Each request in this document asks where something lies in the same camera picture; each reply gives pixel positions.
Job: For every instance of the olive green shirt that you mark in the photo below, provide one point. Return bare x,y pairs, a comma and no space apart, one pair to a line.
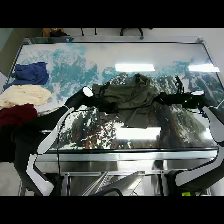
133,100

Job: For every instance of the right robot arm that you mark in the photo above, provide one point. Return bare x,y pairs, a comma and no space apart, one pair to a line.
213,115

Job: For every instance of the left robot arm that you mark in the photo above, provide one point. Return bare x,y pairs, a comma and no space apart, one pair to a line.
50,121

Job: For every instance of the cream garment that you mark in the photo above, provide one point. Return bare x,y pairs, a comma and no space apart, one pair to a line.
24,94

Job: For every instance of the blue garment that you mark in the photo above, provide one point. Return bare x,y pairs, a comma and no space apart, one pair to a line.
30,73

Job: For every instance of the dark red garment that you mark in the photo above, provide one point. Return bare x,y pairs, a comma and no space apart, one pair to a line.
16,114

